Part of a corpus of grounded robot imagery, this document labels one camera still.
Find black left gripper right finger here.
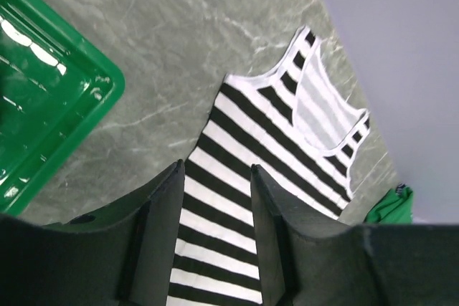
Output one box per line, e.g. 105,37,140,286
250,165,458,305

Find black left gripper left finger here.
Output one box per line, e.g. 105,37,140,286
1,161,184,305

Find green garment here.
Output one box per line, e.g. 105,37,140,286
364,183,414,224

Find black white striped garment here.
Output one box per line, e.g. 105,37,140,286
166,27,370,305

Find green plastic basket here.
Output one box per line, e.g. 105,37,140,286
1,0,125,216

